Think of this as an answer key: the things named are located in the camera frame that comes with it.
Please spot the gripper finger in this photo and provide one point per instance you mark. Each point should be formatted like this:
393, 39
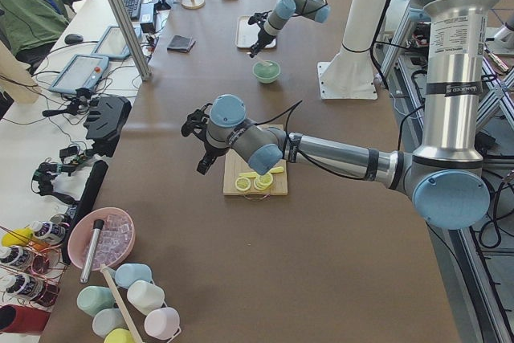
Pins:
205, 163
255, 49

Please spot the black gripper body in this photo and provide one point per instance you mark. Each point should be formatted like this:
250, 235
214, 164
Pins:
263, 36
211, 150

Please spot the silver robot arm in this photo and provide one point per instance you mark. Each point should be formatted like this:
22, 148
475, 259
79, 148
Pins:
442, 176
271, 22

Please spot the light green bowl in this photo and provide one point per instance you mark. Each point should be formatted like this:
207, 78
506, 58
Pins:
266, 75

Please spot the pink bowl with ice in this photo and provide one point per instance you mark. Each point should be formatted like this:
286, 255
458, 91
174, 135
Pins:
116, 240

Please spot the metal tube in bowl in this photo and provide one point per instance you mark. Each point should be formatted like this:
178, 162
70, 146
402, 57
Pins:
88, 262

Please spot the white rabbit tray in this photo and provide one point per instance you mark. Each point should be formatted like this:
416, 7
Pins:
246, 34

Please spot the wooden cutting board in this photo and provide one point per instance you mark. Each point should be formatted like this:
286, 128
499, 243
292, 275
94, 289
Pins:
235, 165

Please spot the lemon slice upper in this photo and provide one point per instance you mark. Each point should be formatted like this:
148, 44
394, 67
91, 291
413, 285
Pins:
243, 184

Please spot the lemon slice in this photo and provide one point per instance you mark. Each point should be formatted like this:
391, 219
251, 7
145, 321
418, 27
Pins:
243, 184
263, 182

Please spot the lemon slice lower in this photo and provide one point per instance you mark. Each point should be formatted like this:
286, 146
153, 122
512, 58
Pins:
263, 182

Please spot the folded grey cloth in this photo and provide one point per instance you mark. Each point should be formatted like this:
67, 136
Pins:
181, 44

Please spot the white pillar with base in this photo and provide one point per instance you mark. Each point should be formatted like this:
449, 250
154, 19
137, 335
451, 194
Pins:
349, 76

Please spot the white cup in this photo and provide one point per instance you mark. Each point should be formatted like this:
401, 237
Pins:
145, 297

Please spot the upper blue teach pendant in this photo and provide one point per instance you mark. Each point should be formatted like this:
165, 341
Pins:
112, 44

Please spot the blue teach pendant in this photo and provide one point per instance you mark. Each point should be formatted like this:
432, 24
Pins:
112, 44
83, 71

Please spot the lower blue teach pendant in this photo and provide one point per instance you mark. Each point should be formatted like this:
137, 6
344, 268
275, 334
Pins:
83, 71

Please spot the pink cup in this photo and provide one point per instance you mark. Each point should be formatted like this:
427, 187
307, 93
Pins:
163, 323

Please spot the green cup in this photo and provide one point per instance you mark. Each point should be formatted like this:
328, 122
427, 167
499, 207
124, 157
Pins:
94, 299

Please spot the black computer mouse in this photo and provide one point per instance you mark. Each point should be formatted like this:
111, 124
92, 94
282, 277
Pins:
72, 39

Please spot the light blue cup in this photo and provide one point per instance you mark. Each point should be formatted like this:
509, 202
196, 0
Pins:
106, 321

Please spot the yellow cup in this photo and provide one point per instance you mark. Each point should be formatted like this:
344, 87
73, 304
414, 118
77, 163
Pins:
119, 336

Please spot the seated person green jacket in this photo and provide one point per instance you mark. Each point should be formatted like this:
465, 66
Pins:
32, 27

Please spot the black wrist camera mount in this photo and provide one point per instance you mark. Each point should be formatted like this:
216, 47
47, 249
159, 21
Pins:
258, 18

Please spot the aluminium frame post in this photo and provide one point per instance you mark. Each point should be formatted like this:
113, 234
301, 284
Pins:
126, 27

